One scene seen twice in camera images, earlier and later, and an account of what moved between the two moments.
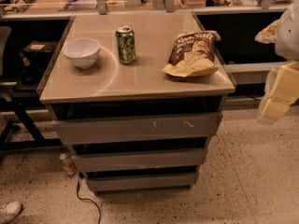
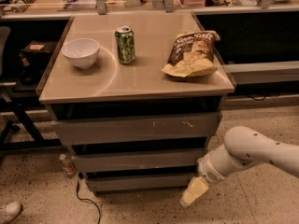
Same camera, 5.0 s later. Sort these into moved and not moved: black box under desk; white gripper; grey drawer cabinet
Moved: white gripper
Not moved: grey drawer cabinet; black box under desk
